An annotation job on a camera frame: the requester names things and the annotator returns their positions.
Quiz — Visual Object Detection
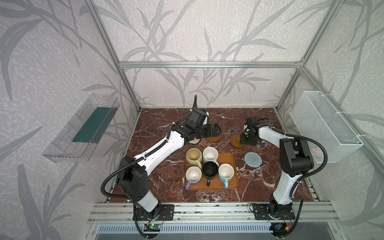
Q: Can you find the wooden round coaster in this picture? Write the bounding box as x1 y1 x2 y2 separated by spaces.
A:
230 134 245 149
206 136 221 143

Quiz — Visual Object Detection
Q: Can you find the grey round coaster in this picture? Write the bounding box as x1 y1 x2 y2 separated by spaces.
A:
244 152 263 168

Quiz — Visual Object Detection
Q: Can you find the beige ceramic mug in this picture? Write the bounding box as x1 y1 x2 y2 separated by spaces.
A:
186 148 203 170

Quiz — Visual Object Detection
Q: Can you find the woven patterned round coaster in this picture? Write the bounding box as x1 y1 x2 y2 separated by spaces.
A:
189 139 201 145

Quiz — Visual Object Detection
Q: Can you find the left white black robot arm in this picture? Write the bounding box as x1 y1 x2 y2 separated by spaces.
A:
101 123 222 213

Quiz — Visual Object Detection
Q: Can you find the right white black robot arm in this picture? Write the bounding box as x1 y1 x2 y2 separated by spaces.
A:
240 117 328 215

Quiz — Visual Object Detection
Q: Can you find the white speckled mug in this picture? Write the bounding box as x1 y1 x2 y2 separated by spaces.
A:
203 147 219 166

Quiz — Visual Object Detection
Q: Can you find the black mug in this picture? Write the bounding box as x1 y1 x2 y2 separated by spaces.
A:
202 162 219 187

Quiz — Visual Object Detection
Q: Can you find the purple mug white inside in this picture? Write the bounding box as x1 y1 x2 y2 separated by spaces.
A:
185 166 202 191

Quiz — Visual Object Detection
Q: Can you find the orange brown tray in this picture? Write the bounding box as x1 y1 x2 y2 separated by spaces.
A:
188 153 239 191

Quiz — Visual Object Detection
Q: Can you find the green lit circuit board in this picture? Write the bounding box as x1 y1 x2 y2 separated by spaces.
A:
143 224 162 232

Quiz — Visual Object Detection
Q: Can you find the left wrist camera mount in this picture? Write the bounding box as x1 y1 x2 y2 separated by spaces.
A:
186 109 210 128

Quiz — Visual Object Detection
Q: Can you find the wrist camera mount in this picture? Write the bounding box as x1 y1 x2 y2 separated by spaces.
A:
244 117 271 129
186 109 210 128

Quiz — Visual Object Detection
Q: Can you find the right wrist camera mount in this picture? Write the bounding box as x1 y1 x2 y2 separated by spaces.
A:
244 117 271 129

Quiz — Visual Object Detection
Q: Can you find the white wire wall basket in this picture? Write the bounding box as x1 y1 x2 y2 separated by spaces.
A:
290 91 364 163

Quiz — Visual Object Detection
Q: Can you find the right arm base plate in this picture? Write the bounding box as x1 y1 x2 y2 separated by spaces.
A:
249 202 296 221

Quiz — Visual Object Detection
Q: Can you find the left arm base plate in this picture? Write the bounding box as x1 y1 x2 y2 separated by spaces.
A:
133 204 175 221

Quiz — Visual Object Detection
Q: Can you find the right wired circuit board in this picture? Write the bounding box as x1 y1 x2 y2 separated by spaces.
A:
270 223 293 233

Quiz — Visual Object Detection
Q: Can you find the clear plastic wall bin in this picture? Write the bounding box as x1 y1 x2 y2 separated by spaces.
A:
42 94 120 163

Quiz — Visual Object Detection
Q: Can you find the aluminium front rail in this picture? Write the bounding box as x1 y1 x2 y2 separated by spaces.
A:
87 202 340 224

